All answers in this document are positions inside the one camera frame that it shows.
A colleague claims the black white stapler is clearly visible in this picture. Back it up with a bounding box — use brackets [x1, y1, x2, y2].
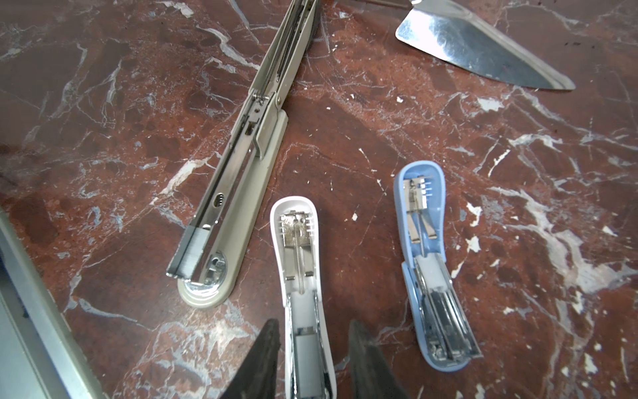
[176, 1, 322, 309]

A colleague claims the small white stapler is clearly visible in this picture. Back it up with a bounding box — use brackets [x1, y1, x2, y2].
[270, 196, 337, 398]

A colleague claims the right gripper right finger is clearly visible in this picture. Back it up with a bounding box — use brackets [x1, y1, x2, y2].
[348, 320, 408, 398]

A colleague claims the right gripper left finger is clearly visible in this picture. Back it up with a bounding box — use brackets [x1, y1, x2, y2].
[221, 319, 281, 398]

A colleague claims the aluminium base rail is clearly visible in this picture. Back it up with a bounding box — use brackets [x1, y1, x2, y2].
[1, 212, 107, 398]

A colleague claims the grey staple strip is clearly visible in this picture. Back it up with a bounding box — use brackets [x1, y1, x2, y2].
[166, 225, 210, 280]

